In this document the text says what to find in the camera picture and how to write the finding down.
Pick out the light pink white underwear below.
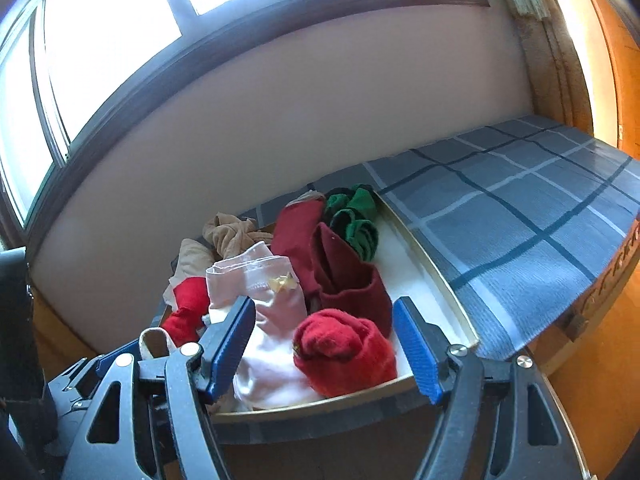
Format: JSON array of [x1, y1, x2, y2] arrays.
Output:
[[205, 242, 321, 411]]

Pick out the shallow cream cardboard tray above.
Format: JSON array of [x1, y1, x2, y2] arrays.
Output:
[[150, 188, 481, 426]]

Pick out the wooden window frame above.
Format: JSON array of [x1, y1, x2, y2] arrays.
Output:
[[1, 0, 487, 248]]

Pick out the beige lace curtain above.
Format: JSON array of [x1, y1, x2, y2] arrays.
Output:
[[506, 0, 593, 134]]

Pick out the maroon underwear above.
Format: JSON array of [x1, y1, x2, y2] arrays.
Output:
[[309, 223, 392, 338]]

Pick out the blue plaid table cloth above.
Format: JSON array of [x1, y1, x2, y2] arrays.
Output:
[[169, 112, 640, 446]]

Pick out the cream dotted underwear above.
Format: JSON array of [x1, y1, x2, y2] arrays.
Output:
[[138, 327, 177, 361]]

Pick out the bright red sock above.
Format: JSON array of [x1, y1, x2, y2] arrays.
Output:
[[293, 309, 397, 398]]

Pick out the pale pink dotted garment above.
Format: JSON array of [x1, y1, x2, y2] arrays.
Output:
[[163, 238, 215, 311]]

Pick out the dark red garment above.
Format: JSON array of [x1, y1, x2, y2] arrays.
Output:
[[271, 196, 324, 304]]

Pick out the beige tan stockings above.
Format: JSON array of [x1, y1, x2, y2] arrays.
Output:
[[202, 212, 273, 259]]

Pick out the green underwear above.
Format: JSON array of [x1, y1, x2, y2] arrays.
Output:
[[321, 183, 378, 262]]

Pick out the bright red garment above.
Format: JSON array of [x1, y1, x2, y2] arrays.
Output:
[[162, 276, 209, 347]]

